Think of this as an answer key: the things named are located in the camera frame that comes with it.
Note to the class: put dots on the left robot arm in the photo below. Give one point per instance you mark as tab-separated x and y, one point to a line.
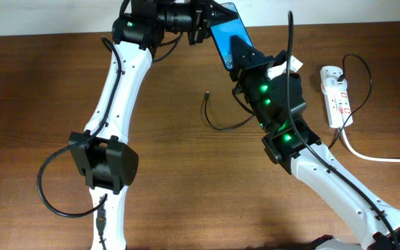
102	154

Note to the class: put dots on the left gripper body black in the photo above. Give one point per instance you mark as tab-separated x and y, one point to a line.
195	36

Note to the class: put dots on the blue Galaxy smartphone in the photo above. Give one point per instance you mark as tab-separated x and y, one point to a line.
222	34

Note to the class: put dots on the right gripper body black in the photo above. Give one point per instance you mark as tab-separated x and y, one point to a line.
255	72

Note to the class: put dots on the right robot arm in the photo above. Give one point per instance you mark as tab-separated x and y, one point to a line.
278	106

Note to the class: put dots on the white USB charger plug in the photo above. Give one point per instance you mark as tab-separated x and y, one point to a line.
331	80

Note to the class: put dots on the white power strip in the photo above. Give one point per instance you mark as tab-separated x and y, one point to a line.
338	109

